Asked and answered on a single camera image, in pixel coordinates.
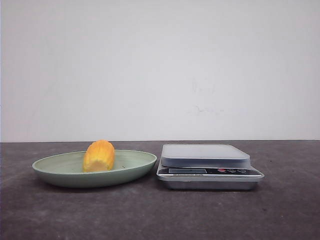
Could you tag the silver digital kitchen scale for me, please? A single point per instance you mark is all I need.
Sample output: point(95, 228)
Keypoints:
point(206, 167)

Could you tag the yellow corn cob piece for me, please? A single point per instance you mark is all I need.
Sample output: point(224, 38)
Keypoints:
point(99, 157)

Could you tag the light green oval plate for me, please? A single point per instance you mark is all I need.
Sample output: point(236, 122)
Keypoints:
point(66, 169)

